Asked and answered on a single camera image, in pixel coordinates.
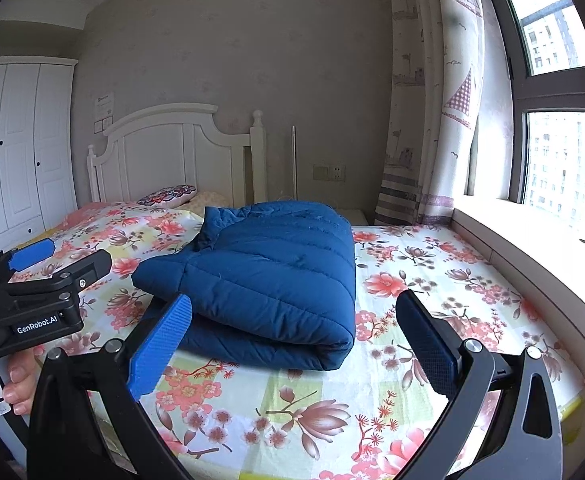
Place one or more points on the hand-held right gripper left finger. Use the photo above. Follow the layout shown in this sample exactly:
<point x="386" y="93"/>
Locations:
<point x="160" y="347"/>

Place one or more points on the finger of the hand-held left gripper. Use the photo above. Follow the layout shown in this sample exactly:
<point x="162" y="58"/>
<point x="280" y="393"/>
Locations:
<point x="32" y="254"/>
<point x="72" y="267"/>

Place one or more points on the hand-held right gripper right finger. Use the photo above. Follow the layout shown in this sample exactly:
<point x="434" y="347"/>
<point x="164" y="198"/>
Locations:
<point x="430" y="345"/>

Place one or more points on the blue quilted jacket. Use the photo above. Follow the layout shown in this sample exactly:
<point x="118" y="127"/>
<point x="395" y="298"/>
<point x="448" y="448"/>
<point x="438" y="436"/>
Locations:
<point x="272" y="270"/>

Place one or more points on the person's left hand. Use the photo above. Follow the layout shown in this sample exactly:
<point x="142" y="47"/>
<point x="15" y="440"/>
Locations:
<point x="22" y="380"/>

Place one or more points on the floral quilt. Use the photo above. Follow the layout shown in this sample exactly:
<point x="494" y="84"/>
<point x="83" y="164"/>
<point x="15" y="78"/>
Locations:
<point x="422" y="285"/>

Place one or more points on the white wardrobe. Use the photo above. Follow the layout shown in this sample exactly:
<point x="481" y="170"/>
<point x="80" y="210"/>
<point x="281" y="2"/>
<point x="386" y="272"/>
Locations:
<point x="22" y="160"/>

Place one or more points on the patterned decorative pillow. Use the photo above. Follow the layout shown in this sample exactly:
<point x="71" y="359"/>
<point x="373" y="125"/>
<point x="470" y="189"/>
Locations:
<point x="170" y="195"/>

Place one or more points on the white bed headboard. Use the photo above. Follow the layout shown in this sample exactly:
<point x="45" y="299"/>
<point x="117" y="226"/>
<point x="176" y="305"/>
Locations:
<point x="162" y="155"/>

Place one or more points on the white nightstand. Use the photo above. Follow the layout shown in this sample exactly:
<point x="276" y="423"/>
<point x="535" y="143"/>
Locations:
<point x="355" y="216"/>

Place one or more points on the windowsill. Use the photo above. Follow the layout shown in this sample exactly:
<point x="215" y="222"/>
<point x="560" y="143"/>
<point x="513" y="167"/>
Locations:
<point x="547" y="250"/>

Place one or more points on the beige pillow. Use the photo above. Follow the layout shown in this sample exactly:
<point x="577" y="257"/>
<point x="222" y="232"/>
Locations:
<point x="212" y="199"/>

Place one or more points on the printed curtain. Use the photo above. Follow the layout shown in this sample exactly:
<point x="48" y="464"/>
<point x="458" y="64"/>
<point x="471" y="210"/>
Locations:
<point x="432" y="85"/>

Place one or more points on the dark framed window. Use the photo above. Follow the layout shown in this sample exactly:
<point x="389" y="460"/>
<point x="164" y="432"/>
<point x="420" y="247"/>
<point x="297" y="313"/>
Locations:
<point x="547" y="90"/>

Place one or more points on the wall switch panel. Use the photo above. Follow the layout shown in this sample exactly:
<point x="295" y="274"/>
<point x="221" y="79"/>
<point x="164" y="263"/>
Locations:
<point x="104" y="126"/>

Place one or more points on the white paper wall notice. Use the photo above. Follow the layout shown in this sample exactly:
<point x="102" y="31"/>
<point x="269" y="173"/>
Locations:
<point x="104" y="106"/>

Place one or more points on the wall power socket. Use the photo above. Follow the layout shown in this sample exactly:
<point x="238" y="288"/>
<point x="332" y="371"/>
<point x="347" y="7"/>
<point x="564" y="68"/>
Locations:
<point x="330" y="172"/>

